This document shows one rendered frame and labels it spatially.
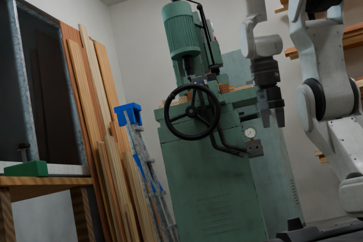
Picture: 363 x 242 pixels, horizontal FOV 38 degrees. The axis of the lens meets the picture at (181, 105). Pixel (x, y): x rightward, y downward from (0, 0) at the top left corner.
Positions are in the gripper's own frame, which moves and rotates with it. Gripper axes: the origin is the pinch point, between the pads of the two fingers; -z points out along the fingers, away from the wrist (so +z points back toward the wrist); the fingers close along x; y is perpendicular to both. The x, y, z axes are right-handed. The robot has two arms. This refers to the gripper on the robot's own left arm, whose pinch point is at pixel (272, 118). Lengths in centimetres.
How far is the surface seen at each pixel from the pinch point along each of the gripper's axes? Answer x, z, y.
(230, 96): 107, 10, -29
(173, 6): 133, 66, -13
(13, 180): -2, -4, 80
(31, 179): 6, -6, 75
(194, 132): 113, -6, -8
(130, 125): 212, 2, 8
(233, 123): 105, -4, -27
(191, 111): 95, 6, -3
